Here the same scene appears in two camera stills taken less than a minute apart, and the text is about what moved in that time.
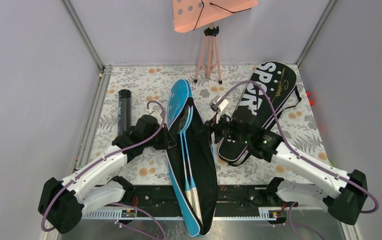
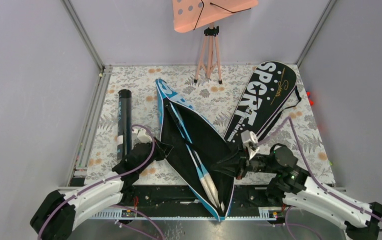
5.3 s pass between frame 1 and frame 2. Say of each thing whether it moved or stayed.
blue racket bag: moved
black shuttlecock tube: stayed
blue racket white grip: moved
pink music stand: stayed
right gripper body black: moved
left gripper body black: moved
